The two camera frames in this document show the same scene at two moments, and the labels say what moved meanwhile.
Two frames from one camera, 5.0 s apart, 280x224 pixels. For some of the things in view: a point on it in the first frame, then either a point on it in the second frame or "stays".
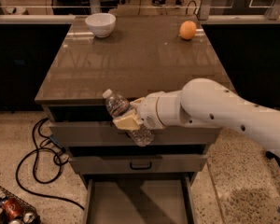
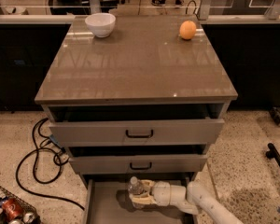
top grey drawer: (105, 133) stays
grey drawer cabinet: (134, 56) stays
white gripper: (147, 111) → (162, 192)
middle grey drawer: (138, 164) stays
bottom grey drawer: (139, 201) stays
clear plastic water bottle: (117, 106) → (135, 188)
